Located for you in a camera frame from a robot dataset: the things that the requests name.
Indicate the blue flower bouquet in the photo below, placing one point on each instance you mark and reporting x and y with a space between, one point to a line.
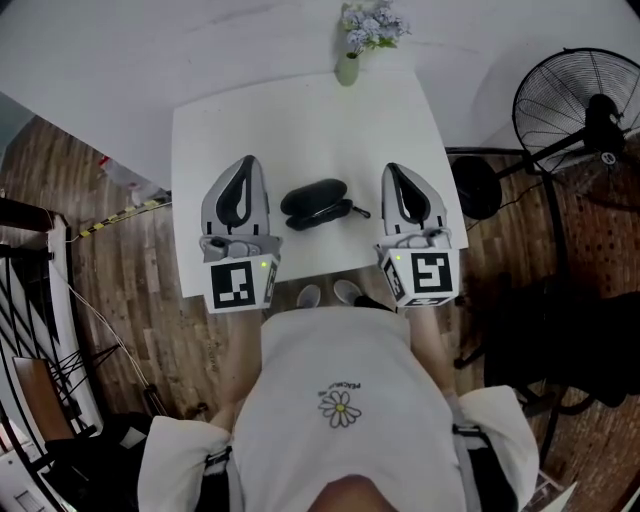
372 25

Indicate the white flower print t-shirt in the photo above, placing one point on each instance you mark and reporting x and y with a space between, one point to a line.
340 450

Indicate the yellow black striped tape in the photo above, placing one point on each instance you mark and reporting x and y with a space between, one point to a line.
115 220

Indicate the black glasses case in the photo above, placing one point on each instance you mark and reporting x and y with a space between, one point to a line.
312 195

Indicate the person's right forearm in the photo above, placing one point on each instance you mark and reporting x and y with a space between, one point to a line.
430 350

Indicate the brown wooden step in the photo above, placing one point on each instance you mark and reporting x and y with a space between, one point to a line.
40 400

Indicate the person's white shoe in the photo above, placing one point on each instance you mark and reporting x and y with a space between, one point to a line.
308 296
346 291

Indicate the person's right black trouser leg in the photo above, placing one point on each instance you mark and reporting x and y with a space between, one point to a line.
372 302

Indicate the person's left forearm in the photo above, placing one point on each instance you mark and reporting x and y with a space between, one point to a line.
240 360

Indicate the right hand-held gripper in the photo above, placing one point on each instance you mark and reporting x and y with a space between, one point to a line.
430 275

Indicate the person's left white shoe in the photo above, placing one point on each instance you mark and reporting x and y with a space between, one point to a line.
308 296

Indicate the pale green vase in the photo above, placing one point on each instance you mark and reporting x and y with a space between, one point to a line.
346 72

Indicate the black metal stair railing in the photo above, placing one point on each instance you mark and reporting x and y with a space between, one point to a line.
25 215

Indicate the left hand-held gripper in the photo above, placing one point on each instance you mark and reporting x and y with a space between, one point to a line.
232 285

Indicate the black standing fan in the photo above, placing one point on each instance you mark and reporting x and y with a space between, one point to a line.
607 125

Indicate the person's right white shoe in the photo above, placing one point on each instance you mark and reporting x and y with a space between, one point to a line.
346 291

